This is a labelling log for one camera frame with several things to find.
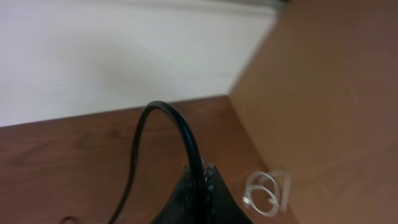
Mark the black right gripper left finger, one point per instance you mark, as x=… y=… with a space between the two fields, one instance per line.
x=180 y=207

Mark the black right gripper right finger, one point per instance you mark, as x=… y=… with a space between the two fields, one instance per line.
x=216 y=203

